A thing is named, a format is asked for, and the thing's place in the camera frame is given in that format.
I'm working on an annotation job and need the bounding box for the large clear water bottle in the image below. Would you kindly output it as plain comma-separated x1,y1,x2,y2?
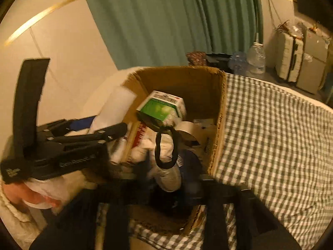
246,42,267,75

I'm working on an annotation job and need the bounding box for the white grey cloth pouch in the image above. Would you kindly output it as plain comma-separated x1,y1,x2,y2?
152,133,183,192

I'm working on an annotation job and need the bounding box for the brown cardboard box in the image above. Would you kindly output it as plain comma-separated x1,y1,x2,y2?
86,66,228,237

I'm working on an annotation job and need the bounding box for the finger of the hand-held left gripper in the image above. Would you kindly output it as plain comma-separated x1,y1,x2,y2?
64,116,95,132
52,122,128,145

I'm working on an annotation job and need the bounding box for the patterned dark box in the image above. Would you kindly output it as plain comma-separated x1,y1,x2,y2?
186,51,209,67

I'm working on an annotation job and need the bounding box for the green curtain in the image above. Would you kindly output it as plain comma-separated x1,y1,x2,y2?
75,0,263,71

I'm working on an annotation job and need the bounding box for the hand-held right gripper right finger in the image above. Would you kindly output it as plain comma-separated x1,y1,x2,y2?
179,150,296,250

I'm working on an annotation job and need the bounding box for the black wall television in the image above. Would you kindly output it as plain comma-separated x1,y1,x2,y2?
294,0,326,23

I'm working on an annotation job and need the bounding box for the black flat item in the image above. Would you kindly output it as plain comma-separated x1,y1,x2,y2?
205,53,233,69

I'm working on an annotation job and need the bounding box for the white suitcase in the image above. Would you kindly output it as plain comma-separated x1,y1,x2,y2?
274,30,305,82

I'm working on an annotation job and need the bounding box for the person's left hand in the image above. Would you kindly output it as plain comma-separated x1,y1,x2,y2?
2,177,65,210

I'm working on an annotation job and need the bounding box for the clear plastic bag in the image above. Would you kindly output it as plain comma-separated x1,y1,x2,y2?
289,23,306,38

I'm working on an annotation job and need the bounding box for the white tube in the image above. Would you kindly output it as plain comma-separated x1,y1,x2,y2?
109,135,129,166

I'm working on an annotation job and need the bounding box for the dark wall cable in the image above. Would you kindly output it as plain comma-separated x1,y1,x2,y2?
267,0,280,32

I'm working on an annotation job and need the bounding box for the beige tape roll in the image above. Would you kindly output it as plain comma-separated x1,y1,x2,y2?
177,121,203,149

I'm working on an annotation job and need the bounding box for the grey mini fridge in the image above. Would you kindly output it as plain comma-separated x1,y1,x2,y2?
295,29,331,94

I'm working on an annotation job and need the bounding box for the crushed blue plastic bottle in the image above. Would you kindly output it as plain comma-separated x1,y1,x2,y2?
227,51,249,75

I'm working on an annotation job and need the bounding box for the thin white pole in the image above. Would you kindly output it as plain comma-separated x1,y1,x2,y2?
253,0,264,45

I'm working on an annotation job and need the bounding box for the black cord loop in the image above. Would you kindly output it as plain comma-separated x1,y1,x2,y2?
155,125,180,170

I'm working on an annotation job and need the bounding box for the person's left forearm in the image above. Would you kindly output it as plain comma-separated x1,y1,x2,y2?
0,187,34,243

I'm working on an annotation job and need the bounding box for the green and white carton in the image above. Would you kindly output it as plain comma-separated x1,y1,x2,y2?
136,91,187,125

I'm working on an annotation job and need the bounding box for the red and cream notebook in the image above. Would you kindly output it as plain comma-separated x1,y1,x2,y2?
131,121,150,149

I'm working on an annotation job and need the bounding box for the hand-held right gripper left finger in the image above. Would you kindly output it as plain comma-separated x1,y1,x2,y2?
29,161,162,250

